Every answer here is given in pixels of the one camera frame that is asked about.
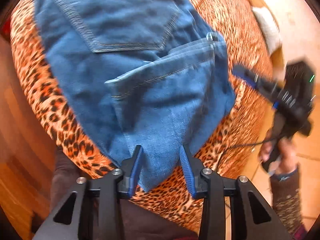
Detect blue denim pants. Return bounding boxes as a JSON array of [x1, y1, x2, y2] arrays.
[[35, 0, 235, 192]]

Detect patterned sleeve forearm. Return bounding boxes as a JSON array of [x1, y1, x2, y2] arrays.
[[270, 168, 307, 239]]

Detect person right hand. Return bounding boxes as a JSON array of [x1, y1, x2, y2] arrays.
[[258, 137, 298, 177]]

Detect grey striped pillow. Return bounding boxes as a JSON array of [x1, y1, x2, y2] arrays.
[[252, 7, 283, 55]]

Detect leopard print bedspread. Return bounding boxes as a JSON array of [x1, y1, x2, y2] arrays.
[[11, 0, 272, 231]]

